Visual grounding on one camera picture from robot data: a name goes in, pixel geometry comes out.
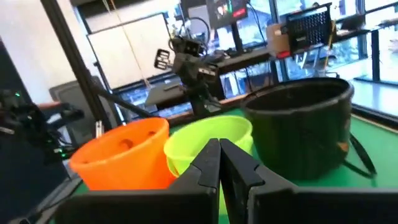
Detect grey chair back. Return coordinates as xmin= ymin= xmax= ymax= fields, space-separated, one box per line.
xmin=49 ymin=76 xmax=119 ymax=147

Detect black perforated crate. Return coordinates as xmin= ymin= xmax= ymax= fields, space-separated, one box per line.
xmin=285 ymin=2 xmax=333 ymax=58

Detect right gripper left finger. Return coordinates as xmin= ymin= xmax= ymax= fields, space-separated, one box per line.
xmin=55 ymin=138 xmax=223 ymax=224

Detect black plastic bucket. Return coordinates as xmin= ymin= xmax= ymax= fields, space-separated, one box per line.
xmin=241 ymin=77 xmax=377 ymax=182

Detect green plastic bucket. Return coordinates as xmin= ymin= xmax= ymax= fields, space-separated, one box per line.
xmin=164 ymin=114 xmax=254 ymax=179

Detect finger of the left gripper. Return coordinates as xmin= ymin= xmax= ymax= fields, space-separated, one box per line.
xmin=154 ymin=49 xmax=172 ymax=71

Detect computer monitor with red bar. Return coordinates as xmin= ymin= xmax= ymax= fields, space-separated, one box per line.
xmin=206 ymin=0 xmax=249 ymax=55

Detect dark blue panel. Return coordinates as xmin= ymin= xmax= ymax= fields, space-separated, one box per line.
xmin=0 ymin=39 xmax=74 ymax=224

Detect black frame strut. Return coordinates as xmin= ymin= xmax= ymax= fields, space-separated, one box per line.
xmin=40 ymin=0 xmax=110 ymax=131

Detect orange pumpkin bucket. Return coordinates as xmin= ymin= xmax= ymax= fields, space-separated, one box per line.
xmin=68 ymin=117 xmax=177 ymax=191

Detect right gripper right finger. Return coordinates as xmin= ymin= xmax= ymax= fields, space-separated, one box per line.
xmin=221 ymin=138 xmax=398 ymax=224

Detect brown cardboard box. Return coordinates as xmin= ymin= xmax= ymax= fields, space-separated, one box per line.
xmin=266 ymin=23 xmax=292 ymax=60

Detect grey desk with clamps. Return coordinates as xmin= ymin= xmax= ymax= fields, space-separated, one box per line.
xmin=214 ymin=46 xmax=272 ymax=75

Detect white board panel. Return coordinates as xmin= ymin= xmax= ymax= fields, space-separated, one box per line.
xmin=86 ymin=12 xmax=175 ymax=91

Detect black mounted device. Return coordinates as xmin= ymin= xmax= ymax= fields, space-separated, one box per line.
xmin=0 ymin=90 xmax=85 ymax=166

